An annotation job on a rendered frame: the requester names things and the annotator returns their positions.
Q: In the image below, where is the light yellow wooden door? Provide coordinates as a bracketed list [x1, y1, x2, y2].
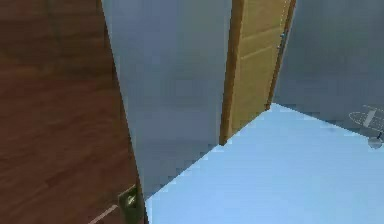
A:
[218, 0, 297, 146]

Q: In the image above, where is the dark brown wooden door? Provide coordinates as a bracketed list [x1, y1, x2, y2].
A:
[0, 0, 150, 224]

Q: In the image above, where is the brass door handle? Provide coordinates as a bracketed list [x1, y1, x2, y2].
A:
[89, 184, 145, 224]

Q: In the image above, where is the grey door handle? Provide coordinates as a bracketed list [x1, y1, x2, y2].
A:
[277, 31, 287, 51]

